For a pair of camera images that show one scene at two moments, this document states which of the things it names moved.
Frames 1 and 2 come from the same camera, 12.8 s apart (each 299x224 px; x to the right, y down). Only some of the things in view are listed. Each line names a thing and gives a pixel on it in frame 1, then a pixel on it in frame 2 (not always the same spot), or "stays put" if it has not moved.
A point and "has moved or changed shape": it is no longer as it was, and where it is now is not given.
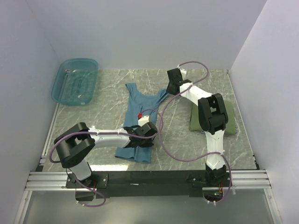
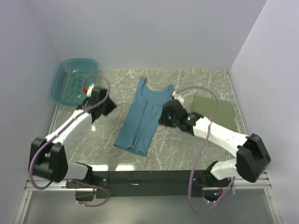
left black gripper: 149,143 → 112,105
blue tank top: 135,104 has moved or changed shape
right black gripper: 168,90 → 163,120
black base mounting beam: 113,184 stays put
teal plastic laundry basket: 74,81 stays put
